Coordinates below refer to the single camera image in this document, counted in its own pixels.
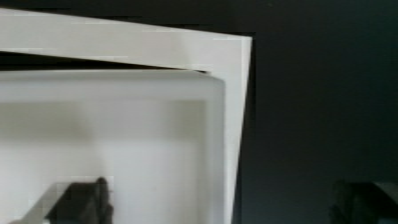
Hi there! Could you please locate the white drawer cabinet housing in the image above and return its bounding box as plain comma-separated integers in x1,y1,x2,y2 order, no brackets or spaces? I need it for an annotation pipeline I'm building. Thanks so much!
0,70,228,224

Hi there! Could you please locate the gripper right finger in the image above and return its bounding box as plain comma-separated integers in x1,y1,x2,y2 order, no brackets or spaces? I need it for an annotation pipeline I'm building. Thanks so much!
329,180,398,224

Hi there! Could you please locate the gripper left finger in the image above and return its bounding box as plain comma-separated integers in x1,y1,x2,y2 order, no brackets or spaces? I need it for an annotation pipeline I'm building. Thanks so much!
45,177,114,224

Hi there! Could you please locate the white L-shaped border fence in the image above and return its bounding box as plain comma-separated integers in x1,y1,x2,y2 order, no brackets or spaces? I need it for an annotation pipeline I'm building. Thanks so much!
0,7,253,224

